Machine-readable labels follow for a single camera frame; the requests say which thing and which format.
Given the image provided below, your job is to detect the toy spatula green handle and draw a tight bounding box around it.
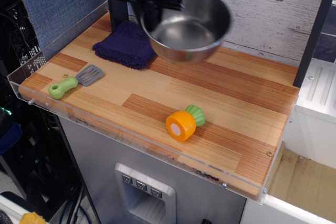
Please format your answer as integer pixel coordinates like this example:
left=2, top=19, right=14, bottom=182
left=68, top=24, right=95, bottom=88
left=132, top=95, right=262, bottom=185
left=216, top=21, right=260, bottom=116
left=48, top=64, right=103, bottom=100

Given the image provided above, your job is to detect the grey toy fridge cabinet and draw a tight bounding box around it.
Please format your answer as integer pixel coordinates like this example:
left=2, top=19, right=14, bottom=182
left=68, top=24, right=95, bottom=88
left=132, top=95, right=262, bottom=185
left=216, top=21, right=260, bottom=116
left=60, top=118, right=246, bottom=223

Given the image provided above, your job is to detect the purple terry cloth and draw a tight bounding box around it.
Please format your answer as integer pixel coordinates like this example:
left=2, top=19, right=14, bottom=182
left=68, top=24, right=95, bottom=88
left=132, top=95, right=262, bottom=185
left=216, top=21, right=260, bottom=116
left=92, top=20, right=155, bottom=70

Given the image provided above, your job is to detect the white toy sink unit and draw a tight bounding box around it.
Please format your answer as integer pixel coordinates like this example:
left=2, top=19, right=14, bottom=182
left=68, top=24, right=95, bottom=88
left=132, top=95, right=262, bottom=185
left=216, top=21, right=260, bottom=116
left=241, top=59, right=335, bottom=223

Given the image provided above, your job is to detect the yellow object bottom left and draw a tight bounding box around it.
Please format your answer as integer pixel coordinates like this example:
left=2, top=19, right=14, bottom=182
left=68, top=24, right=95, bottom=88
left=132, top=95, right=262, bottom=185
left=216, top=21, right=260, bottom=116
left=19, top=212, right=47, bottom=224

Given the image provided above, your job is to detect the black plastic crate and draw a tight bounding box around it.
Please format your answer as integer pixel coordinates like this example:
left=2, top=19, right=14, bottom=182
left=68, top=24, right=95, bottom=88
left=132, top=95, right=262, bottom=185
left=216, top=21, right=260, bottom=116
left=1, top=1, right=40, bottom=65

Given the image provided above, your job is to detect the stainless steel bowl pot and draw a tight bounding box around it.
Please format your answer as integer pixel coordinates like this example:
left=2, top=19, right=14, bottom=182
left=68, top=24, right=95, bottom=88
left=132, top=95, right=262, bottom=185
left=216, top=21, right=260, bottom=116
left=141, top=0, right=232, bottom=65

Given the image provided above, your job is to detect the clear acrylic table guard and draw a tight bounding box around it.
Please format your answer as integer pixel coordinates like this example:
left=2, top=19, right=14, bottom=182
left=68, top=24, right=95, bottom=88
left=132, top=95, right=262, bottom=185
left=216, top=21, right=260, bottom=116
left=9, top=13, right=299, bottom=200

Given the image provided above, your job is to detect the silver ice dispenser panel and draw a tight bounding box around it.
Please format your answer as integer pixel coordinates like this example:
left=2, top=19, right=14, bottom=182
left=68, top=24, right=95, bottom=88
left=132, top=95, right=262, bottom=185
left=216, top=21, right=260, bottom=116
left=114, top=163, right=177, bottom=223

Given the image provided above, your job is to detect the orange toy carrot piece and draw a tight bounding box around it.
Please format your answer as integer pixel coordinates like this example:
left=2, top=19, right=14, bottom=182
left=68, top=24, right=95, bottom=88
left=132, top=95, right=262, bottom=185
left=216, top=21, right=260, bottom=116
left=165, top=105, right=205, bottom=142

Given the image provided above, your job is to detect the dark grey right post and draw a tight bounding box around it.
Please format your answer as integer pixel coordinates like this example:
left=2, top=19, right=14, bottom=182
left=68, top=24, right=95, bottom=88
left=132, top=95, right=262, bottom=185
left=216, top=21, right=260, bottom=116
left=293, top=0, right=333, bottom=88

